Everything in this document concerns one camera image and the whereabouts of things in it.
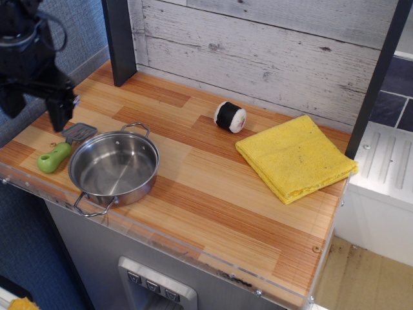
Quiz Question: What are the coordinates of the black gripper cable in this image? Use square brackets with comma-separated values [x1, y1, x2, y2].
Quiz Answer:
[0, 9, 68, 53]

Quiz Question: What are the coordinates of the dark grey post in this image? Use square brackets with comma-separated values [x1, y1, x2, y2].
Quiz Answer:
[101, 0, 137, 87]
[345, 0, 412, 159]

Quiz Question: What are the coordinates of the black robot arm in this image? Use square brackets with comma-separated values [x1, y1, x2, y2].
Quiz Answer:
[1, 1, 78, 132]

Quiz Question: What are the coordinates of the silver dispenser button panel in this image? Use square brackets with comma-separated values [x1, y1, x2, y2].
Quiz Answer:
[118, 256, 198, 309]

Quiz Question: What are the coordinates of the dark grey left post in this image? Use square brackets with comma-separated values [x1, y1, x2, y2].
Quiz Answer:
[101, 0, 137, 87]

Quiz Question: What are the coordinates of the green handled grey spatula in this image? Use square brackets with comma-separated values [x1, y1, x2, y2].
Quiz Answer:
[37, 123, 97, 174]

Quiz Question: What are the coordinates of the toy sushi roll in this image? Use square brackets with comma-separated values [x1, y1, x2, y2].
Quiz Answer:
[214, 101, 247, 134]

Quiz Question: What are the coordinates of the dark grey right post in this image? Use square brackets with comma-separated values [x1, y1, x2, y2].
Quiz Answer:
[345, 0, 412, 159]

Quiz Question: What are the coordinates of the yellow folded cloth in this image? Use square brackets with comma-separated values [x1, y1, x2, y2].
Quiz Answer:
[235, 116, 358, 205]

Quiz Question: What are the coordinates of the yellow object bottom corner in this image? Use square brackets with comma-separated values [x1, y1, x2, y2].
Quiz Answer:
[7, 298, 40, 310]

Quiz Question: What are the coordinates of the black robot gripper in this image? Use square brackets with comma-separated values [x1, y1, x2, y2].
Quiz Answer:
[1, 19, 78, 132]

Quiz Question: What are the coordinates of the stainless steel pot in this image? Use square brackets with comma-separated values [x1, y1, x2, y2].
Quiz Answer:
[68, 122, 160, 217]

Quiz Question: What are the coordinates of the white ribbed side counter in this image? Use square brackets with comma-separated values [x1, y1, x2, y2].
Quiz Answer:
[347, 121, 413, 207]

